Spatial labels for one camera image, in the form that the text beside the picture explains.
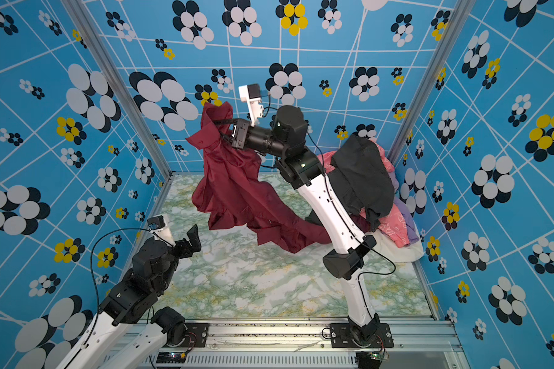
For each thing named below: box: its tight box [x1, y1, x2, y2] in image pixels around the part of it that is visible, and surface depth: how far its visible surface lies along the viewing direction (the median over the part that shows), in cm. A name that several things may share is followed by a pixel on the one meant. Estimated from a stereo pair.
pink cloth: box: [317, 138, 411, 249], surface depth 95 cm
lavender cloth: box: [390, 171, 420, 244], surface depth 98 cm
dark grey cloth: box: [327, 133, 395, 232], surface depth 106 cm
